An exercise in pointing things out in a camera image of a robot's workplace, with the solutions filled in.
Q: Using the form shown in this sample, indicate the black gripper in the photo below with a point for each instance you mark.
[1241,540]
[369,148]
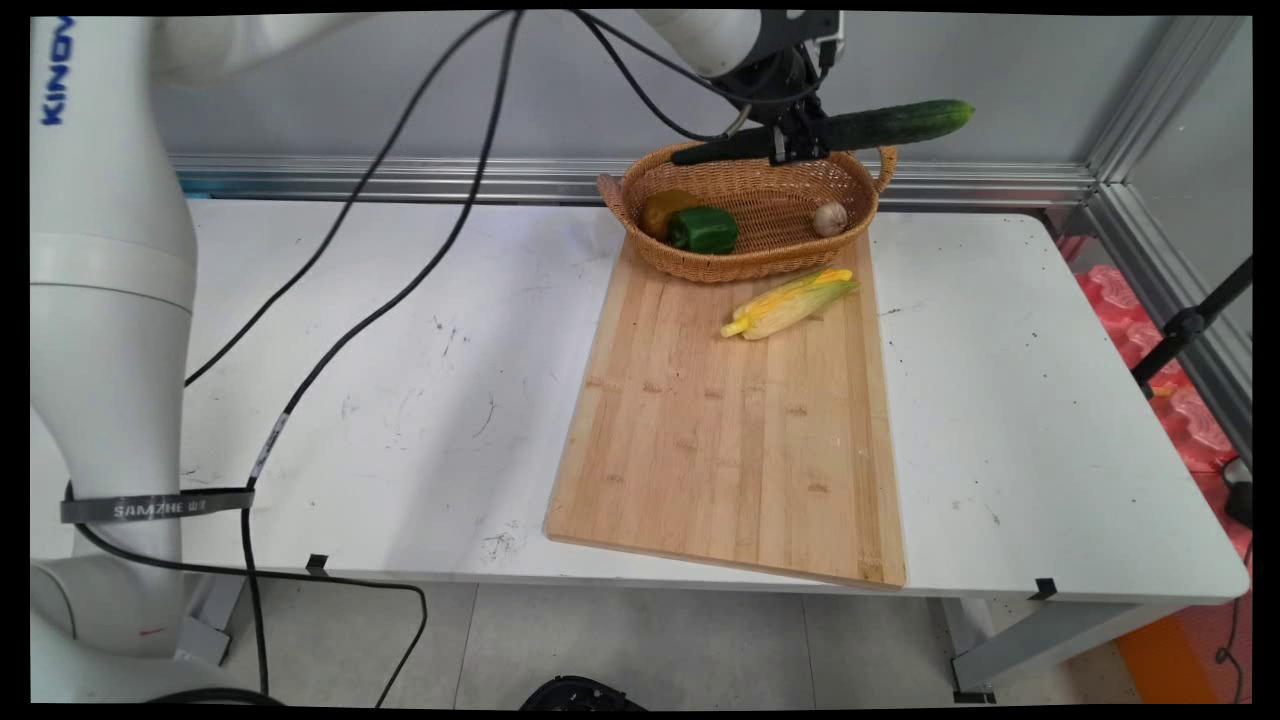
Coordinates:
[785,85]

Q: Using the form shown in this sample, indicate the long dark green cucumber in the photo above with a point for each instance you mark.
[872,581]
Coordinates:
[900,123]

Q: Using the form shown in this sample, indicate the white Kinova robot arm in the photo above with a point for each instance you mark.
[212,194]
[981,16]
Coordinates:
[100,300]

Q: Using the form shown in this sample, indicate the white garlic bulb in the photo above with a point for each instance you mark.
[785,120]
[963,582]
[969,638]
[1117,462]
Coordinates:
[830,220]

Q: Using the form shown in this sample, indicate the woven wicker basket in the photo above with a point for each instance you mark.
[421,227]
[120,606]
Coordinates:
[770,245]

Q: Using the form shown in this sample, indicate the green bell pepper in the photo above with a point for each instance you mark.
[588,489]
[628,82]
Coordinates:
[705,232]

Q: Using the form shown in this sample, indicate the yellow bell pepper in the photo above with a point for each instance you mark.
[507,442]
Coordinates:
[660,212]

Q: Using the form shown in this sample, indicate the yellow corn with husk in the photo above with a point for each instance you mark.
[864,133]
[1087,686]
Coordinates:
[790,305]

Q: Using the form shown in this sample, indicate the bamboo cutting board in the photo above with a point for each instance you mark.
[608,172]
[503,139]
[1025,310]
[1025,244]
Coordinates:
[730,440]

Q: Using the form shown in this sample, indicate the black tripod stand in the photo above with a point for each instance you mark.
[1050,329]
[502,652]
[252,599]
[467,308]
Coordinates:
[1185,325]

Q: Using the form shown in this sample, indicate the red foam mat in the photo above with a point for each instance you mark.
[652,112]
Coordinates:
[1185,410]

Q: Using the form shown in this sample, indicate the small black table clip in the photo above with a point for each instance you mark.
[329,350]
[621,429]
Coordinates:
[318,565]
[1044,589]

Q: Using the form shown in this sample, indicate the grey table leg black foot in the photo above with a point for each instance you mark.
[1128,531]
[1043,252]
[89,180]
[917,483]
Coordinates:
[1040,645]

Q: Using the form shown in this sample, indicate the small black device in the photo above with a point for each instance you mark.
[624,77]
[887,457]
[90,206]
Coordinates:
[1240,500]

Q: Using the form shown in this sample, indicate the black round object on floor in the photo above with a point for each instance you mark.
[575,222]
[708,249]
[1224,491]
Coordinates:
[580,695]

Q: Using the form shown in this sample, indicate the orange floor mat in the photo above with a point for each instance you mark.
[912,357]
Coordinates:
[1165,665]

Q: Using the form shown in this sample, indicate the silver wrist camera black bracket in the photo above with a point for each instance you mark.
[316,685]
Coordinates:
[805,30]

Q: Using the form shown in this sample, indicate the horizontal aluminium frame rail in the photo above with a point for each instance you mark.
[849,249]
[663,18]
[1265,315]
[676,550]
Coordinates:
[520,180]

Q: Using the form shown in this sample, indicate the aluminium frame post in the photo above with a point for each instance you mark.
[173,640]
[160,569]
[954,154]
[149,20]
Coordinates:
[1160,90]

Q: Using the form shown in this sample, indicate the aluminium side frame rail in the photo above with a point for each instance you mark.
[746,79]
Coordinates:
[1175,300]

